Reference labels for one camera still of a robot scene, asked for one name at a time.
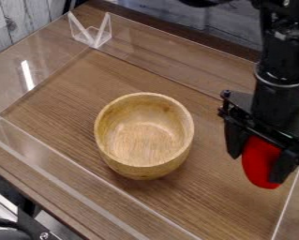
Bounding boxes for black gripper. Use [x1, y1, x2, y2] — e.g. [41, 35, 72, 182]
[218, 81, 299, 184]

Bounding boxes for red plush fruit green leaf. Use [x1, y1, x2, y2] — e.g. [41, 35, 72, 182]
[242, 136, 282, 189]

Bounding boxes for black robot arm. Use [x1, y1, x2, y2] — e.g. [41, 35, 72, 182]
[218, 0, 299, 189]

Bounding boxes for wooden bowl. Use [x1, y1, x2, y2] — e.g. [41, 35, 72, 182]
[93, 92, 194, 180]

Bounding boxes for clear acrylic tray enclosure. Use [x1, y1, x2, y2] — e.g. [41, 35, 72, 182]
[0, 9, 299, 240]

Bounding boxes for black camera mount with cable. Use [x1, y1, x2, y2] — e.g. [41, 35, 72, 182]
[0, 205, 80, 240]

